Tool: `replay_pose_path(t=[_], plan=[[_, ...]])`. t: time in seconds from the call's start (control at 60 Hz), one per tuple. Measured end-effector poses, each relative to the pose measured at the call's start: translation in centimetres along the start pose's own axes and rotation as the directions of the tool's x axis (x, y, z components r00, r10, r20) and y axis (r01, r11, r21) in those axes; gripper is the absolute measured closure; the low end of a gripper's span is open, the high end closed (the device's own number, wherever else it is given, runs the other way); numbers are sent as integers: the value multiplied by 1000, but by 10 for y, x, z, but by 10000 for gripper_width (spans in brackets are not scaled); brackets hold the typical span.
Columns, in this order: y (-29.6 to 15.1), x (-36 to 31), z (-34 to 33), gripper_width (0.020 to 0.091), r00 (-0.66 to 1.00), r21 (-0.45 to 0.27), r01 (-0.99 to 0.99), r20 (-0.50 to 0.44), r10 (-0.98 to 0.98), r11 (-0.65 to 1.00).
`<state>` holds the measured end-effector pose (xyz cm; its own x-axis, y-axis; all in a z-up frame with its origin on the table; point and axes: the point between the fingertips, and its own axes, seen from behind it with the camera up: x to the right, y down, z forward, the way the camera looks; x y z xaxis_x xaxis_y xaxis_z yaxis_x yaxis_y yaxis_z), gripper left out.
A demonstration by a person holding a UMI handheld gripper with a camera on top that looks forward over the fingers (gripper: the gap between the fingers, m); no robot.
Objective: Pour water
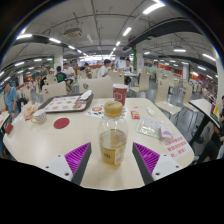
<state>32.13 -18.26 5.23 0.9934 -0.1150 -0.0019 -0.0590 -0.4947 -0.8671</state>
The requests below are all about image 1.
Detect white crumpled tissue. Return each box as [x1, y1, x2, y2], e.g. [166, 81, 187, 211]
[145, 106, 156, 117]

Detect small purple packet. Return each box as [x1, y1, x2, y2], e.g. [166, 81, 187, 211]
[159, 126, 174, 141]

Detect flat round red coaster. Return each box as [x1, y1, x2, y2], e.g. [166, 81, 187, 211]
[53, 117, 71, 130]

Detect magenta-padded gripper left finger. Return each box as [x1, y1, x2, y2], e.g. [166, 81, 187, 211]
[42, 142, 93, 186]

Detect clear bottle with yellow cap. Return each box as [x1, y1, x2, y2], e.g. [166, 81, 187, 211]
[97, 100, 129, 168]

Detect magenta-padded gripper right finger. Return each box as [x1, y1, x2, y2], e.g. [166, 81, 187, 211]
[131, 142, 184, 186]

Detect dark food tray with paper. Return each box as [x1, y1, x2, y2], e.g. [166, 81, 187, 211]
[37, 93, 95, 114]

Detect crumpled food wrapper bag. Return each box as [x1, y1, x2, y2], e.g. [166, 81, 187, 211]
[20, 100, 40, 121]

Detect houndstooth mug with gold handle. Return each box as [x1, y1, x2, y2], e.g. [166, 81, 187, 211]
[30, 109, 48, 126]

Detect white paper napkin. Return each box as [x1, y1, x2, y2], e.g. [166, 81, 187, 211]
[79, 89, 93, 101]

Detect ceiling lights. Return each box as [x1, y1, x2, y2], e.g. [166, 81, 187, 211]
[0, 1, 218, 81]

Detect red paper cup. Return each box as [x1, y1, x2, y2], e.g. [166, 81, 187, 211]
[112, 83, 129, 107]

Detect group of beige chairs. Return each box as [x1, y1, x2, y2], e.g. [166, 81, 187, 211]
[129, 68, 201, 118]

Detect small red sauce packet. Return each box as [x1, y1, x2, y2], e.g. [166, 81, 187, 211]
[130, 110, 141, 120]

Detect clear plastic packet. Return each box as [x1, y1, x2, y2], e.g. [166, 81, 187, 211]
[135, 116, 164, 139]

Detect white dining table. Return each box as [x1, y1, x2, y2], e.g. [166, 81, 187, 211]
[188, 98, 223, 146]

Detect small red box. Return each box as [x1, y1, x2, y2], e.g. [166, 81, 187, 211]
[4, 123, 14, 135]

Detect ceiling air conditioner unit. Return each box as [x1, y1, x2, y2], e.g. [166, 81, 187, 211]
[63, 27, 83, 39]

